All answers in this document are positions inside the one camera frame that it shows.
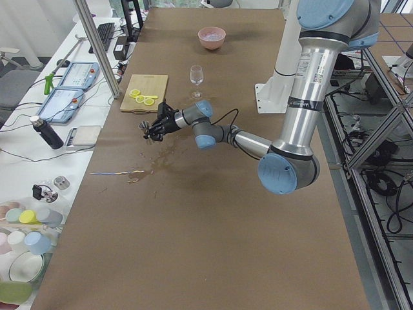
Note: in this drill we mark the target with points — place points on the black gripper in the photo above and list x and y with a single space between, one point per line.
170 124

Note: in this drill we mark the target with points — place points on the steel double jigger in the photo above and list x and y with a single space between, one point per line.
145 127

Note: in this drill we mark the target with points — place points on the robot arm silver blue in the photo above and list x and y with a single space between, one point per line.
326 28

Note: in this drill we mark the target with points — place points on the clear wine glass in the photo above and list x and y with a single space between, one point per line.
196 78

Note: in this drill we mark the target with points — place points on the pile of clear ice cubes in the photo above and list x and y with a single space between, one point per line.
211 36

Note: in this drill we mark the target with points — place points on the middle lemon slice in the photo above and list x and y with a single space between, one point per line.
140 99

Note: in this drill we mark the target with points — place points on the far lemon slice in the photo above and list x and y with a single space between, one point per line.
134 93

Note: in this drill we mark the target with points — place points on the wooden cutting board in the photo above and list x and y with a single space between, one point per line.
148 84

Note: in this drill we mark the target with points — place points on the white kitchen scale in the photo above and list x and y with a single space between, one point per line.
82 136

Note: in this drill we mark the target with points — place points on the black power adapter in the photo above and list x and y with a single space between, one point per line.
121 48

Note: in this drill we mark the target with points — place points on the upper teach pendant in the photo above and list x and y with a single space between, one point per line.
80 75

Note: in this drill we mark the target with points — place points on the teach pendant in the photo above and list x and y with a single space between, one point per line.
61 105
80 75

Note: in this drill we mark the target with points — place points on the lower teach pendant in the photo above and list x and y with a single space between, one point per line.
61 105

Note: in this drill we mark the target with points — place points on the pink bowl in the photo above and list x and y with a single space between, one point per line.
211 45

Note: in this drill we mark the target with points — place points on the black keyboard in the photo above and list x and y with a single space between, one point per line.
106 32

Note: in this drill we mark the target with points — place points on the black water bottle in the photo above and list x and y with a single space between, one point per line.
44 129

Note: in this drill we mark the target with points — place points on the grey cup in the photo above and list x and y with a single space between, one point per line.
49 217

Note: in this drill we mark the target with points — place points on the yellow cup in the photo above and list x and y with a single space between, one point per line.
28 217

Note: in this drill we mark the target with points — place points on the light blue cup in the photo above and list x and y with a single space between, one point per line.
37 243

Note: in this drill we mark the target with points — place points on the white plate green rim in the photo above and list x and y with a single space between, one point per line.
27 267

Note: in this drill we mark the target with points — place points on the green bowl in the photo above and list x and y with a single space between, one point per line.
15 292

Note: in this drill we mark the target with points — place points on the lemon slice near handle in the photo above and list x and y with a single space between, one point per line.
149 101

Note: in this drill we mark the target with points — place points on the green handled grabber tool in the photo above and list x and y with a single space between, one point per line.
49 78

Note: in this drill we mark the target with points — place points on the aluminium frame post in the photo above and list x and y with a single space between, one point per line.
95 41

